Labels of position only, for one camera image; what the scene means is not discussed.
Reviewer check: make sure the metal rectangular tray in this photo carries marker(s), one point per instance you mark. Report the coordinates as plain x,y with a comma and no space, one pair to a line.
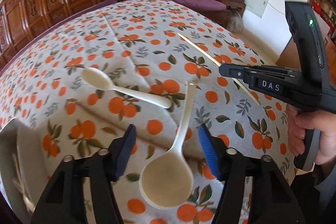
23,171

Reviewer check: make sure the purple seat cushion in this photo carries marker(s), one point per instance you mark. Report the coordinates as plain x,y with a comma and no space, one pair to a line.
202,5

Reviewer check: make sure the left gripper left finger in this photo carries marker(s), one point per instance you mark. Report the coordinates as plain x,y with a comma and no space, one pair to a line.
62,200

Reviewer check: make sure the white plastic spoon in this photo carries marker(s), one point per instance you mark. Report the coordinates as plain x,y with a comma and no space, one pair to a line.
100,81

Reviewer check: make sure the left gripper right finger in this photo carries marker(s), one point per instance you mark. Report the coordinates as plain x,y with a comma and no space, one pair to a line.
272,200

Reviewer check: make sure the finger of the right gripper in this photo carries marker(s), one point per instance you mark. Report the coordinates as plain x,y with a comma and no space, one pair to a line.
249,83
241,70

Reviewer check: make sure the orange print tablecloth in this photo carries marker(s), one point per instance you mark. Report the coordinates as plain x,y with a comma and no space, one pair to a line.
136,44

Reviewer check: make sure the large white plastic ladle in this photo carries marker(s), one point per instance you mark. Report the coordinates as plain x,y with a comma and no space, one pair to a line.
167,181

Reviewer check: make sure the wooden side cabinet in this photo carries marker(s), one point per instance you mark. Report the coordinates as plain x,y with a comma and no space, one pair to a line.
238,5

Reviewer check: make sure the light wooden chopstick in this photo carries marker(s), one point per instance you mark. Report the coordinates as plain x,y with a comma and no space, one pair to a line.
219,64

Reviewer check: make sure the person's right hand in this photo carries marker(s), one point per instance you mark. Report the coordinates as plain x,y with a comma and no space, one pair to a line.
320,120

